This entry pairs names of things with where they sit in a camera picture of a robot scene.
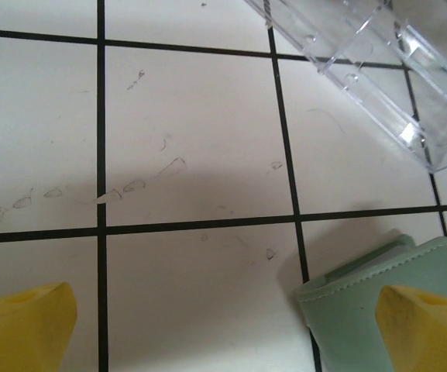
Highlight clear tray of black parts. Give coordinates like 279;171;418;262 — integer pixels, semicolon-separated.
244;0;447;174

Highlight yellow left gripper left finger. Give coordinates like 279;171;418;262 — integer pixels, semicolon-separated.
0;281;78;372

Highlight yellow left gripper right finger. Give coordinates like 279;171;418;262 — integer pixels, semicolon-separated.
375;284;447;372

